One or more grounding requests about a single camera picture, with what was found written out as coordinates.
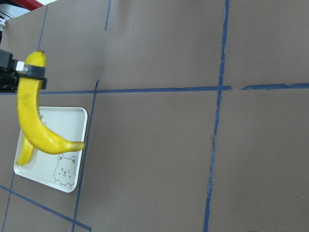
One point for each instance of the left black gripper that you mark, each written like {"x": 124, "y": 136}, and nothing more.
{"x": 9, "y": 74}

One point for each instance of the yellow banana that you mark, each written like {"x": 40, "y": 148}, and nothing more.
{"x": 26, "y": 152}
{"x": 40, "y": 136}

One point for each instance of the red cylinder bottle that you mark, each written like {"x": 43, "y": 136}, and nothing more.
{"x": 28, "y": 4}

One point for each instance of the white bear tray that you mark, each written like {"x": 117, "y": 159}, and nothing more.
{"x": 60, "y": 169}

